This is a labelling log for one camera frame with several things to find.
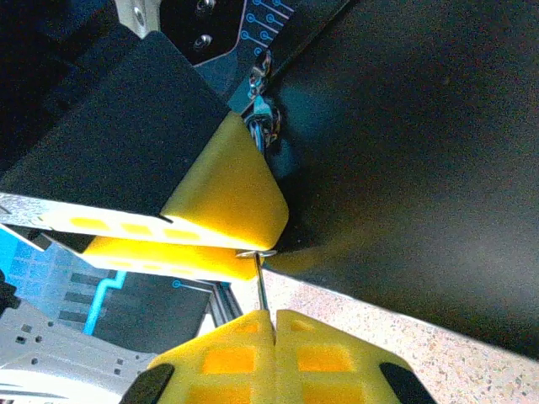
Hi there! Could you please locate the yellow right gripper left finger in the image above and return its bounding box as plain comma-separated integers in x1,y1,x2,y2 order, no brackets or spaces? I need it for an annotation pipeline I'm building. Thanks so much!
120,310,277,404

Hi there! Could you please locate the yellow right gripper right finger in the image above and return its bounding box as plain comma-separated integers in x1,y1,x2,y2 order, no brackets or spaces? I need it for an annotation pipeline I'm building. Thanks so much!
275,309,439,404

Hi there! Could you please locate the small silver key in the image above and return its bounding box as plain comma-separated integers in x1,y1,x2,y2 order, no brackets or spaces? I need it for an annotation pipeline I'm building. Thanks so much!
251,253,271,313

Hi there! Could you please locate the large black box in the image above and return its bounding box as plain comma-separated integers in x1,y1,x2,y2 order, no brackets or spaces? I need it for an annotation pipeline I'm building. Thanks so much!
263,0,539,361

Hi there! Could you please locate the aluminium frame post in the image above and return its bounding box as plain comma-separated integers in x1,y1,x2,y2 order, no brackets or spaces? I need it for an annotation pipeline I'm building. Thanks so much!
205,280,244,330

